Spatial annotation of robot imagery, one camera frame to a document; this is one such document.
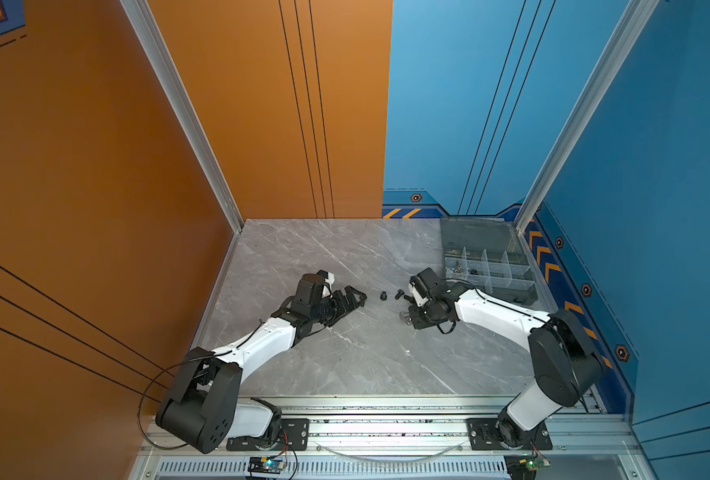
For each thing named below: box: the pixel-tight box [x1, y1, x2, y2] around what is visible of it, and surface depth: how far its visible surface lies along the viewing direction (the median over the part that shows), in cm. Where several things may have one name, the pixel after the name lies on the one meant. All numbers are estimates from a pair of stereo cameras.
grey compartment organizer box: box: [440, 217, 541, 305], surface depth 107 cm
